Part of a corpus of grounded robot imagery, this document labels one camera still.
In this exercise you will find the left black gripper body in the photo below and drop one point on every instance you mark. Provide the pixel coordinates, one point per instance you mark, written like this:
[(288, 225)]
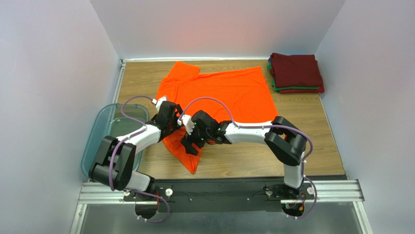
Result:
[(175, 126)]

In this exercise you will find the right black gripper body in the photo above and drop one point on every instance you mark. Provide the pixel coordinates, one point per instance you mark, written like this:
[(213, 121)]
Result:
[(192, 142)]

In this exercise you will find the orange t-shirt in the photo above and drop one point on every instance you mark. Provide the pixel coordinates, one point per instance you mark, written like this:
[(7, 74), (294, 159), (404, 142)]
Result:
[(242, 94)]

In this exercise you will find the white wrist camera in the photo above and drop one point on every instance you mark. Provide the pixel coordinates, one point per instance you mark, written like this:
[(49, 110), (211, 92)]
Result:
[(185, 120), (157, 102)]

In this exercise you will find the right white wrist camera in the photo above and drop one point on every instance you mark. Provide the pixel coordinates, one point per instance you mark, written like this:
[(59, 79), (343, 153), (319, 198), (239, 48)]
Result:
[(185, 120)]

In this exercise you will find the folded maroon t-shirt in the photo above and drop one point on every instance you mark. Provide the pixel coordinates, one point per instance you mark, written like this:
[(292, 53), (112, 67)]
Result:
[(295, 71)]

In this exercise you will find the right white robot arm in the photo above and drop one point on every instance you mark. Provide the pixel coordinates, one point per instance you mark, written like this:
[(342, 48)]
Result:
[(283, 139)]

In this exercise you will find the aluminium frame rail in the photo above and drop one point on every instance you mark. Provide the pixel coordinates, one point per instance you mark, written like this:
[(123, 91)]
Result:
[(330, 205)]

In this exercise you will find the folded red t-shirt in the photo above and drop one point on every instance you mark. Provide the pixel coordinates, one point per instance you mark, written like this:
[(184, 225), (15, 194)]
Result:
[(297, 91)]

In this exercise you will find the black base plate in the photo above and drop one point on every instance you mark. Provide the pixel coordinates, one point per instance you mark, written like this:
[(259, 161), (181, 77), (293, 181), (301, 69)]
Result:
[(223, 194)]

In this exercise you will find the clear blue plastic bin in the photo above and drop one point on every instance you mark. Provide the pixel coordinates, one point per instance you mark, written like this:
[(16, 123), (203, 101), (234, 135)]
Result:
[(111, 122)]

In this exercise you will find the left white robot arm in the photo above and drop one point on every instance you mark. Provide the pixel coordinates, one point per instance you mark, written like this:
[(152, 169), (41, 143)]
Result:
[(114, 161)]

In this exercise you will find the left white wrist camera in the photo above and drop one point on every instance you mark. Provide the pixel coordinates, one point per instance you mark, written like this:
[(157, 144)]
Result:
[(157, 102)]

